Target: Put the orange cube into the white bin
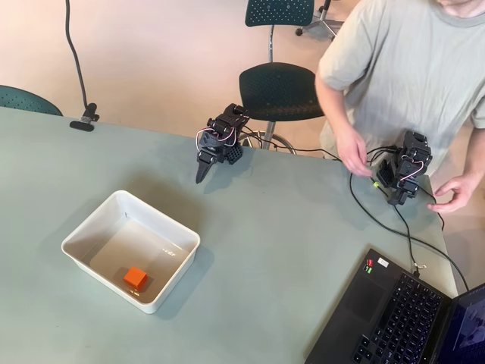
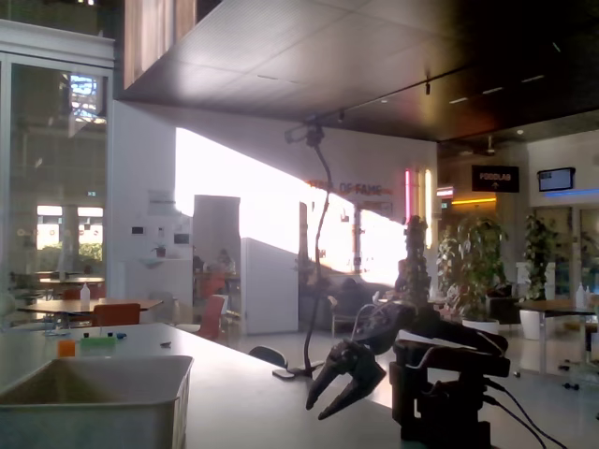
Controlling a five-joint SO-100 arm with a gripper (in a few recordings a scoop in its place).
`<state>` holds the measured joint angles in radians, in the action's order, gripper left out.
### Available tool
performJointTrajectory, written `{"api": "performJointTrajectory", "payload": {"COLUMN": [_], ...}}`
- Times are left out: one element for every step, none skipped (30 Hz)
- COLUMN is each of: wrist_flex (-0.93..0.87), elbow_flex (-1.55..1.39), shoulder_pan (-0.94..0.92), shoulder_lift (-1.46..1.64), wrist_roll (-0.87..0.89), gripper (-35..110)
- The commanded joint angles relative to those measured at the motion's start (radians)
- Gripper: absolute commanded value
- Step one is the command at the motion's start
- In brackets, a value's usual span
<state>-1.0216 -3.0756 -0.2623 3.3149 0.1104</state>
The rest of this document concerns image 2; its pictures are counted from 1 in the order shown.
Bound white light tube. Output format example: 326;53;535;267
424;168;433;250

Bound orange chair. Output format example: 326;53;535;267
91;302;142;327

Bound teal perforated chair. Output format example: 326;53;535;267
249;345;287;369

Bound black gooseneck clamp holder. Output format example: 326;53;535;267
272;123;329;381

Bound red chair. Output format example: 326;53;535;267
195;294;227;341

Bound slim leafy plant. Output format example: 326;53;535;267
437;226;462;300

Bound dark sofa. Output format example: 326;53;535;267
489;284;521;325

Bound large leafy plant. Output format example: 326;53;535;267
456;215;510;323

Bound seated person dark silhouette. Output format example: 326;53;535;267
334;278;375;320

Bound bushy leafy plant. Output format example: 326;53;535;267
522;213;561;301

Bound white plastic bin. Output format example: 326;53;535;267
0;354;195;449

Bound white cabinet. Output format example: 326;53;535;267
241;237;300;336

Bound wooden cafe table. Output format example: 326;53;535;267
17;297;164;316

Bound black cable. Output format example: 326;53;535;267
481;377;570;449
481;395;548;449

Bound dark table metal legs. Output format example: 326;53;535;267
513;298;599;380

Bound black foodlab sign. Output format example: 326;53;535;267
471;164;520;194

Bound round wooden table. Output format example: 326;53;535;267
39;276;106;286

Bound seated person light top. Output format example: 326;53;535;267
215;249;237;275

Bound white plant pot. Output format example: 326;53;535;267
461;318;501;335
519;309;544;341

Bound wall monitor screen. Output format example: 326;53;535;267
536;167;577;194

